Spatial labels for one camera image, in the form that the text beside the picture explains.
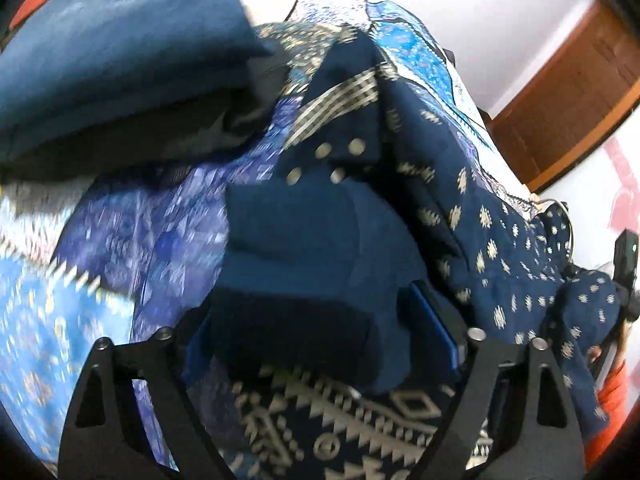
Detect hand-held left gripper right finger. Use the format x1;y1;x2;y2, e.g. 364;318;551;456
397;280;586;480

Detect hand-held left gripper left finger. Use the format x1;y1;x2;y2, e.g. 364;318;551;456
57;305;236;480

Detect navy patterned hooded robe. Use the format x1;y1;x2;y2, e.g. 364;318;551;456
180;20;623;480

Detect blue patchwork bed sheet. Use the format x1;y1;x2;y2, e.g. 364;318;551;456
0;0;538;466

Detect wooden door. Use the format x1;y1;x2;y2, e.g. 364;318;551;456
487;0;640;194

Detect blue jeans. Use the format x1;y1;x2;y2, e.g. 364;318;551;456
0;0;281;161

